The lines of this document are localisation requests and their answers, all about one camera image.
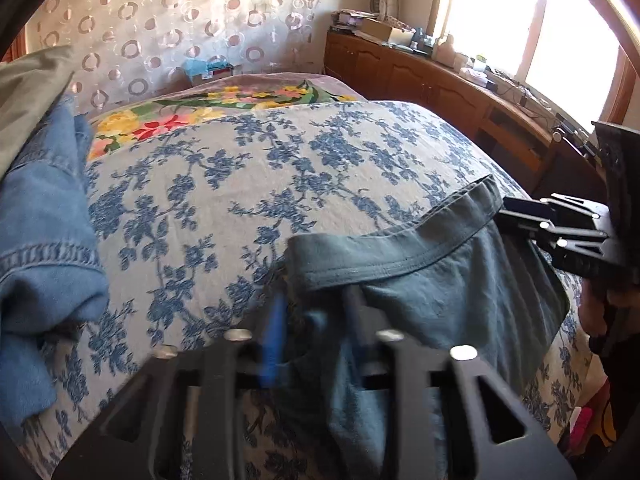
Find person's right hand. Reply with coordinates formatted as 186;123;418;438
580;275;640;342

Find colourful floral mauve blanket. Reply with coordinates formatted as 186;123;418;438
87;72;369;162

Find bright window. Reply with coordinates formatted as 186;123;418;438
430;0;632;136

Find person's right forearm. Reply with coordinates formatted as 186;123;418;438
587;337;640;480

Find grey-blue pants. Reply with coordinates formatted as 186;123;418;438
272;174;572;480

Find colourful floor mat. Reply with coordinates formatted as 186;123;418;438
560;375;619;461

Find folded olive pants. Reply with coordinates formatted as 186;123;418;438
0;45;77;182

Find long wooden cabinet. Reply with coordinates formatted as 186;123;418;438
324;27;609;202

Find wooden slatted headboard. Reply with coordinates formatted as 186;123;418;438
0;30;28;64

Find blue floral bedspread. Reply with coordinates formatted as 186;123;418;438
15;100;609;480

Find stack of papers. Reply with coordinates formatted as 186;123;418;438
332;8;382;29

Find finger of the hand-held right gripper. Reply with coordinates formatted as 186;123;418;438
530;230;609;277
500;193;607;235

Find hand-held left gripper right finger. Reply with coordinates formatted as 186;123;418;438
342;285;576;480

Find folded blue denim jeans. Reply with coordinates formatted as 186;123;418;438
0;92;112;427

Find sheer curtain with circles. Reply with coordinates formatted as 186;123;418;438
25;0;332;121

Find cardboard box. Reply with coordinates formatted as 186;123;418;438
357;17;416;47

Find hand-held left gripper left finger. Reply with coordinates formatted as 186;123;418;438
50;292;291;480

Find box with blue cloth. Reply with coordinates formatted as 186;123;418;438
182;57;236;86

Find bundle of cables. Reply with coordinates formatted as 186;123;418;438
497;79;558;118

